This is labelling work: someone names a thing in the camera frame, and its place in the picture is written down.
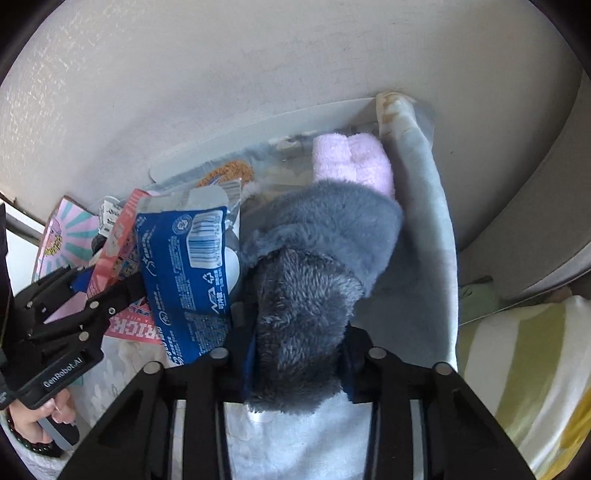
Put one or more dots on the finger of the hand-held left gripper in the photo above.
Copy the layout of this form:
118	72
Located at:
51	286
106	307

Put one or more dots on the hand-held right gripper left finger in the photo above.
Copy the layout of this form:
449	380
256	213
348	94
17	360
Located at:
240	374

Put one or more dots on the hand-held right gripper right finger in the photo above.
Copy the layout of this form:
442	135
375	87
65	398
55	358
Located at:
355	369

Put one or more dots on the cardboard box with pink lining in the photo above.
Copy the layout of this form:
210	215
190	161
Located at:
64	230

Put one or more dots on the blue snack packet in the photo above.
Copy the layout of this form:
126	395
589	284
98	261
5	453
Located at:
184	277

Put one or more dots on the grey fluffy plush cloth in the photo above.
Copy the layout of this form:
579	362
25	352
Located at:
304	277

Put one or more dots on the pink towel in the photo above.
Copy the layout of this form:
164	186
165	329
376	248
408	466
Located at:
355	159

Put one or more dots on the person's left hand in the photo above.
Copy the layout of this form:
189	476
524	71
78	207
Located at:
27	424

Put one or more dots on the red snack packet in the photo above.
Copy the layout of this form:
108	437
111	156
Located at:
120	244

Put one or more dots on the white paper tag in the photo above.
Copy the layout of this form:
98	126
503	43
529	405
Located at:
110	214

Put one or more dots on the light blue floral cloth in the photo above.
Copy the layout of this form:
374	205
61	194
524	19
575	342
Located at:
415	277

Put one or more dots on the green item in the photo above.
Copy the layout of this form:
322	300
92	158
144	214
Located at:
478	297

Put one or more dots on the yellow patterned blanket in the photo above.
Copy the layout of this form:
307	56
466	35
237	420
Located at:
531	369

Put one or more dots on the orange round toy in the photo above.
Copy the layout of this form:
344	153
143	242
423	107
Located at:
226	173

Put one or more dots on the grey padded furniture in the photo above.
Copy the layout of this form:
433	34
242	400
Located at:
554	221

